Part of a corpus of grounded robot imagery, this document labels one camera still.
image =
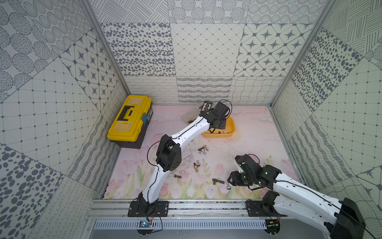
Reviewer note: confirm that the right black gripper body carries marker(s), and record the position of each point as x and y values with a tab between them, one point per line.
242	179

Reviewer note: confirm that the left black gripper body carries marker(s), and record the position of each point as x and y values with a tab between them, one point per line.
211	108

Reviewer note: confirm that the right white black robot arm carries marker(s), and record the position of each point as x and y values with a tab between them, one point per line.
339	219

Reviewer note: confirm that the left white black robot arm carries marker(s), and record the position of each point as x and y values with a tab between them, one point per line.
169	151

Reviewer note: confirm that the yellow plastic storage tray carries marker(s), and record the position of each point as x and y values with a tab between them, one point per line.
228	131

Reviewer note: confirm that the yellow plastic toolbox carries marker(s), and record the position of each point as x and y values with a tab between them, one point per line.
130	125

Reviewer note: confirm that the clear plastic bag with cable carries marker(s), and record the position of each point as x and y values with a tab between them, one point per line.
192	114

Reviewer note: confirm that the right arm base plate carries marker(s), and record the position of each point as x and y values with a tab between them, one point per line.
260	209

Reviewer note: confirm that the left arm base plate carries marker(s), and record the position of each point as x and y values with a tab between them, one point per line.
158	208

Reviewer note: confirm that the aluminium front rail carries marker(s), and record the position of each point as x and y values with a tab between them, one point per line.
204	209

